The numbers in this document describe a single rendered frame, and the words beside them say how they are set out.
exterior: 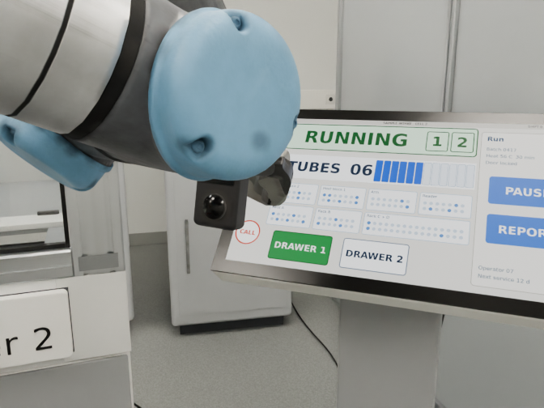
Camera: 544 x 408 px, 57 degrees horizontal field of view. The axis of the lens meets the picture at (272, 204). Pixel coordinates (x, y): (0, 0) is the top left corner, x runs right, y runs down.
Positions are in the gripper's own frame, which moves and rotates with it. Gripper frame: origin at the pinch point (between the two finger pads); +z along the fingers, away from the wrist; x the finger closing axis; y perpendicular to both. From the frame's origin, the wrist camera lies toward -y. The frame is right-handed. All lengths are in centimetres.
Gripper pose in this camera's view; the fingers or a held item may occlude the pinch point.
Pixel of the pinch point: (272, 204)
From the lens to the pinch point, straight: 61.8
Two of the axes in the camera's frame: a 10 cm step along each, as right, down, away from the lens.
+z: 2.8, 4.6, 8.5
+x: -9.3, -0.8, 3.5
